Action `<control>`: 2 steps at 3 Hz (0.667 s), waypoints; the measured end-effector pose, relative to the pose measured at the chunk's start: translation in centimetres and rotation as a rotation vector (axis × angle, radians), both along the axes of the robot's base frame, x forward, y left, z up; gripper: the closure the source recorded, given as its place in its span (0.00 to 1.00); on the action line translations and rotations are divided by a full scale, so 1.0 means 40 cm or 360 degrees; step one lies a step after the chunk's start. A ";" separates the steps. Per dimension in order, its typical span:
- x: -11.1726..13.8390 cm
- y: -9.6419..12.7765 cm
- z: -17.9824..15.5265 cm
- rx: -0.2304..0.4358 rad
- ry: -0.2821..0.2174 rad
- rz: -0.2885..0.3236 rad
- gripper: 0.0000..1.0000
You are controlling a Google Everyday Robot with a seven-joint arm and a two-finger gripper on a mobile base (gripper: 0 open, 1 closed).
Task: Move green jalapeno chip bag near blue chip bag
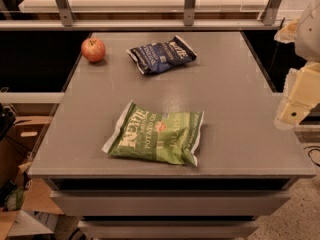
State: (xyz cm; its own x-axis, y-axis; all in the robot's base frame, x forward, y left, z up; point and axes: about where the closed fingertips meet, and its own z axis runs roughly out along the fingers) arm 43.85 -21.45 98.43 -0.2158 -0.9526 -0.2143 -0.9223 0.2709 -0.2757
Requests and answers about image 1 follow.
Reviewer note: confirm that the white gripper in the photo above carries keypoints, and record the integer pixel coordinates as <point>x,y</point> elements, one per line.
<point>309,37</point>

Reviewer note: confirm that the green jalapeno chip bag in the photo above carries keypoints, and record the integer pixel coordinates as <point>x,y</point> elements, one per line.
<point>162,137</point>

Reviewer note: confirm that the blue chip bag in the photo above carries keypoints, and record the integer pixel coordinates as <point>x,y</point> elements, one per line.
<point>156,58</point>

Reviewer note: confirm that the grey top drawer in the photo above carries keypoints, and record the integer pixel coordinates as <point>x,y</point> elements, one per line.
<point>169,203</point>

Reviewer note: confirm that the grey drawer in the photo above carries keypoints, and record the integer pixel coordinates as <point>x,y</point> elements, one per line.
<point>169,203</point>
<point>180,230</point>

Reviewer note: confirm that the red apple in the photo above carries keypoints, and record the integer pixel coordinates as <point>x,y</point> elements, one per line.
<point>93,49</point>

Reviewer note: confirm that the grey lower drawer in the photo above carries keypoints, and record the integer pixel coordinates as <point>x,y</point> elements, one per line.
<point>180,230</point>

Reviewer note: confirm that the brown cardboard box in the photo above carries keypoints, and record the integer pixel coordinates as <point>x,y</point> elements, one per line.
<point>29,211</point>

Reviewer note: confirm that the black object at left edge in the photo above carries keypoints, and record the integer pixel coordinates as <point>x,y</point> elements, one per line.
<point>7,119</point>

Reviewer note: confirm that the metal shelf frame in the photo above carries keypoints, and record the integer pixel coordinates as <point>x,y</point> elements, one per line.
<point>139,15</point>

